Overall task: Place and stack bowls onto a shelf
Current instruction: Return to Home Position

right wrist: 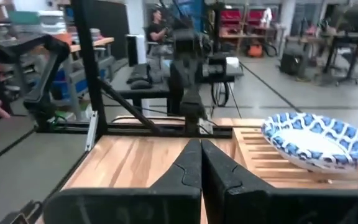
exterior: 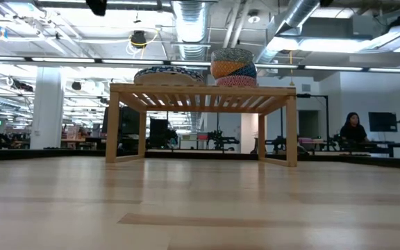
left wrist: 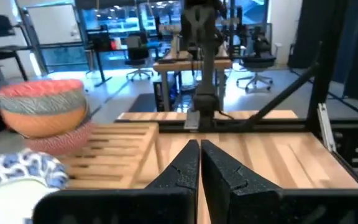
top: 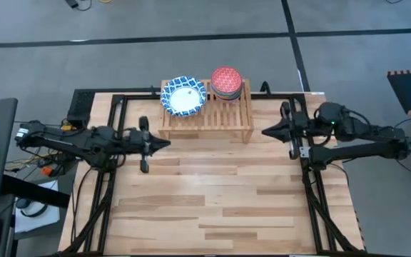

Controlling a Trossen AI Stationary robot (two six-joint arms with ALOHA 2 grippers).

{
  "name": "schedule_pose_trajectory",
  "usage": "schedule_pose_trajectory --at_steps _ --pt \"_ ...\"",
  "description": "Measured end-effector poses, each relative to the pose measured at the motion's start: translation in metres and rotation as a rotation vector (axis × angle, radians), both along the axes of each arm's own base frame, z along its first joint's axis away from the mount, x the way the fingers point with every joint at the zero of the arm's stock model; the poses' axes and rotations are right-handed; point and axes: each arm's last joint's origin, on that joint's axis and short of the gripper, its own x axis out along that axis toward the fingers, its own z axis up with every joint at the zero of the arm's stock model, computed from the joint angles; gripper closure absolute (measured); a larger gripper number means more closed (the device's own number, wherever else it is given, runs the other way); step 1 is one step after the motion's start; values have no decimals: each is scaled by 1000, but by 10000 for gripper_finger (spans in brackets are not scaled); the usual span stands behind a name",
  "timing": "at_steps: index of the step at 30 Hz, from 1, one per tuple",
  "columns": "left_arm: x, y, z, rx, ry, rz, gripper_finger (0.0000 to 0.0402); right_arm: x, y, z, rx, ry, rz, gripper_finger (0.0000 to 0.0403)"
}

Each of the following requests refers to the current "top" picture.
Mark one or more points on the silver mounting bracket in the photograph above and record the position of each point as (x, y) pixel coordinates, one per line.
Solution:
(304, 152)

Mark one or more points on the orange connector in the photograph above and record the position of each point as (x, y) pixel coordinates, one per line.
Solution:
(47, 171)

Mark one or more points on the black flat bar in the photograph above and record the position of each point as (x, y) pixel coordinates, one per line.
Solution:
(34, 191)

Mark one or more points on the black perforated box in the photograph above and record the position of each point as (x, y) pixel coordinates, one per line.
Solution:
(82, 107)

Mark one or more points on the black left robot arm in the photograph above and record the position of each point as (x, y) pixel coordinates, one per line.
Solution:
(84, 144)

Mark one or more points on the white paper sheet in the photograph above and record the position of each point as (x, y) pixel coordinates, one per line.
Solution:
(48, 223)

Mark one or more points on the yellow connector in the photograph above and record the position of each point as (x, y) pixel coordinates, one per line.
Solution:
(68, 126)

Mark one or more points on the black power adapter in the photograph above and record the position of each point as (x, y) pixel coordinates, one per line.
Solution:
(71, 3)

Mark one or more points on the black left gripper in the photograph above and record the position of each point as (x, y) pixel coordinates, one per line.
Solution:
(139, 142)

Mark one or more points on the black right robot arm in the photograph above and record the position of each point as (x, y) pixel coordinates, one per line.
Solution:
(369, 133)

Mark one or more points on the red zigzag bowl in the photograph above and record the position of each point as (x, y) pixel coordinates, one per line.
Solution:
(227, 80)

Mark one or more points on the blue white patterned paper bowl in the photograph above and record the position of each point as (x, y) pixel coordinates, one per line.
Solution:
(183, 100)

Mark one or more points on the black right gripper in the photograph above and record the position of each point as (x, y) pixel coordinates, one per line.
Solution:
(298, 126)

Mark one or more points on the wooden slatted shelf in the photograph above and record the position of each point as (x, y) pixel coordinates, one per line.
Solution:
(219, 118)

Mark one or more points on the small black table clamp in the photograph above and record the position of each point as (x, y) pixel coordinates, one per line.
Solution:
(153, 91)

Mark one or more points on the black aluminium table frame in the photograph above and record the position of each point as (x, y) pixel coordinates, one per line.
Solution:
(277, 96)

